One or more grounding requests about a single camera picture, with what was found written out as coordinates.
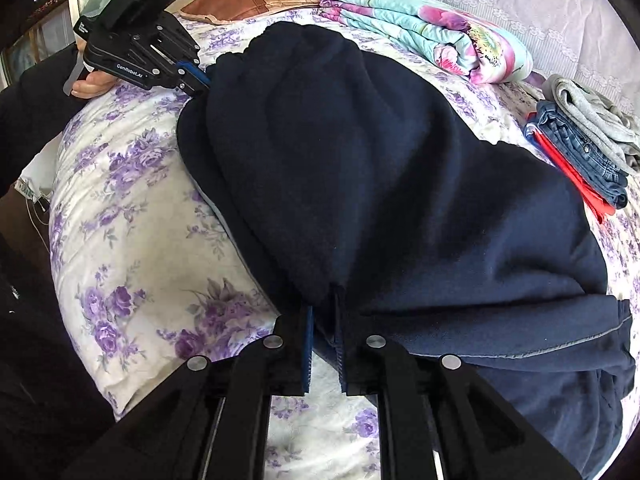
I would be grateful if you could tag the folded colourful floral blanket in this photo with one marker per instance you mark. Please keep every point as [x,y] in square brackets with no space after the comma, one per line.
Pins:
[425,30]

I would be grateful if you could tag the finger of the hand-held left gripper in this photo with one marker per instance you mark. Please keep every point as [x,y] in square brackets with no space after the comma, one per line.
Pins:
[192,74]

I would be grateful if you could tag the navy blue fleece pants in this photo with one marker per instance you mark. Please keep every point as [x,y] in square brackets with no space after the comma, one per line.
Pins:
[380,200]

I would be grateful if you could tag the person's left hand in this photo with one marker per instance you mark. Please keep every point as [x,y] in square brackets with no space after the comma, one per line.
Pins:
[92,82]

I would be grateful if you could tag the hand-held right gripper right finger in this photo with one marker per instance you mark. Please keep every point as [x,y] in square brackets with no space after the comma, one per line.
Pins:
[342,360]

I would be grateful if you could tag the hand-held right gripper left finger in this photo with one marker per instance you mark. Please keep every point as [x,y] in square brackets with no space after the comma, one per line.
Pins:
[306,355]

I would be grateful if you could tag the folded grey garment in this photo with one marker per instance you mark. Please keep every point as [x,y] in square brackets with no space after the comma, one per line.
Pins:
[595,110]

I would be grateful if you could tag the person's dark sleeved forearm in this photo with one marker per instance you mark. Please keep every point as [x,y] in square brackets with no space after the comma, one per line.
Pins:
[35,110]

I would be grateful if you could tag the folded blue jeans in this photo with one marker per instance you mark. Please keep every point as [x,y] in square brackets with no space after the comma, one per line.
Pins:
[580,152]

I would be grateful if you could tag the purple floral bed sheet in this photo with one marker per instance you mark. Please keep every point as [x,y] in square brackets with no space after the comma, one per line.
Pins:
[150,240]

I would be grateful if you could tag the folded red garment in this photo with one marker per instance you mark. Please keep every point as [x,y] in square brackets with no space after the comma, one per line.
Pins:
[570,175]

